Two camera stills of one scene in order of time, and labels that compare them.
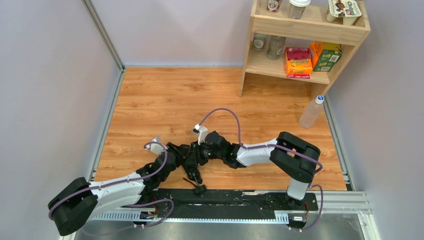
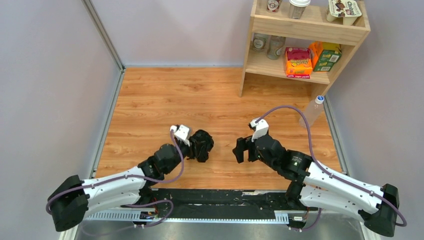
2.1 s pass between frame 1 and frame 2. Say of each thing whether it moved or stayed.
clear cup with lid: stayed
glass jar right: stayed
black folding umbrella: moved
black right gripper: moved
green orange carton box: stayed
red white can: stayed
